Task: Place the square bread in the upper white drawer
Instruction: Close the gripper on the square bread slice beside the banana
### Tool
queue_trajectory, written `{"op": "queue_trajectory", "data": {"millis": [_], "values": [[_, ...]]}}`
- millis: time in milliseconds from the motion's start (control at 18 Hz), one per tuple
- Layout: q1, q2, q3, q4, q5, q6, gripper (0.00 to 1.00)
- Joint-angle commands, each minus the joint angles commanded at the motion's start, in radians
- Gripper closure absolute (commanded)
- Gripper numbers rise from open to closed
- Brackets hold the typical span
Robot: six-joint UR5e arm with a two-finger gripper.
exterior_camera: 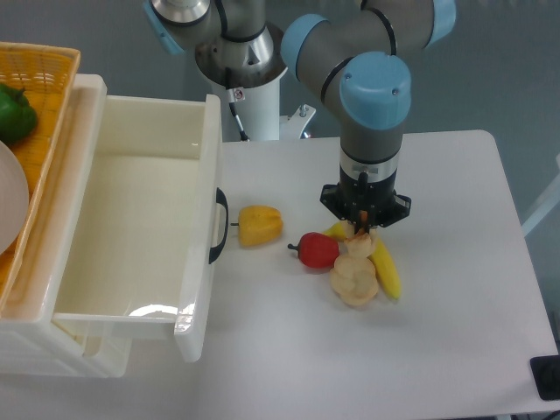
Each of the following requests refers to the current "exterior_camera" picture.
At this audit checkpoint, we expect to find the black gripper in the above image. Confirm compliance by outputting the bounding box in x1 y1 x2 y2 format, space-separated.
319 168 411 235

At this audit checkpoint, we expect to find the square bread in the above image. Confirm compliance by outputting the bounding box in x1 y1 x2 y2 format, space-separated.
341 221 378 258

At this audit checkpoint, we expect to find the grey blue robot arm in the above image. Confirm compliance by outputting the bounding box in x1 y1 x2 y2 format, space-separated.
143 1 457 231

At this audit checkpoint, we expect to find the round bread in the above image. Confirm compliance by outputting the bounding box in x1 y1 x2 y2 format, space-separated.
329 255 379 307

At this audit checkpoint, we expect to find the white upper drawer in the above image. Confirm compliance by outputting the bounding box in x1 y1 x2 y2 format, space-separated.
53 95 228 362

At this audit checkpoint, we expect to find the white drawer cabinet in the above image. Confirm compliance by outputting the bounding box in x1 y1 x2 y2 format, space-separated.
1 74 131 378

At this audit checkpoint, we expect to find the yellow banana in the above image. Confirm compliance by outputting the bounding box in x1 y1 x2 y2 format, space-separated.
324 221 402 300

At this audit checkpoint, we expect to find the red bell pepper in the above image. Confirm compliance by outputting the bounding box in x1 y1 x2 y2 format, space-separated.
287 232 340 269

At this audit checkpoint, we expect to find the yellow bell pepper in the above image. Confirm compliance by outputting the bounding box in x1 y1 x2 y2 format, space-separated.
232 205 284 248

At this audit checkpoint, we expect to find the black device at table edge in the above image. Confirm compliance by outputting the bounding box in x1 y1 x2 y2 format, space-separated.
529 355 560 401

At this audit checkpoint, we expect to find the white plate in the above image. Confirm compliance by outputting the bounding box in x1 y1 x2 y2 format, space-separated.
0 143 29 253

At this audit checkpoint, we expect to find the yellow woven basket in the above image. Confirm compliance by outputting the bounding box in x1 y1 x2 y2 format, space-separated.
1 42 81 305

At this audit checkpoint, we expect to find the green bell pepper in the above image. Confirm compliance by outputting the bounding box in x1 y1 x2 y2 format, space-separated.
1 83 38 146

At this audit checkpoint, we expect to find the white table clamp bracket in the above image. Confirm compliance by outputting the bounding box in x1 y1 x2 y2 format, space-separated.
279 103 317 140

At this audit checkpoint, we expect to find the black drawer handle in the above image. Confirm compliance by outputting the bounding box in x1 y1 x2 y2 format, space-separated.
208 187 229 264

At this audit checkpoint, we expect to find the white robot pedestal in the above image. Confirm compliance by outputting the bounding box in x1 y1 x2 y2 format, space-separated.
194 21 318 142

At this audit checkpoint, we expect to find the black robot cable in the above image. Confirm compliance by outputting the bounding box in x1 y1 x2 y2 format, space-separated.
223 66 251 142

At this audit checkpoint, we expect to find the white frame at right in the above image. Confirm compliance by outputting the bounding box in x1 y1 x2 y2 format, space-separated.
521 152 560 240

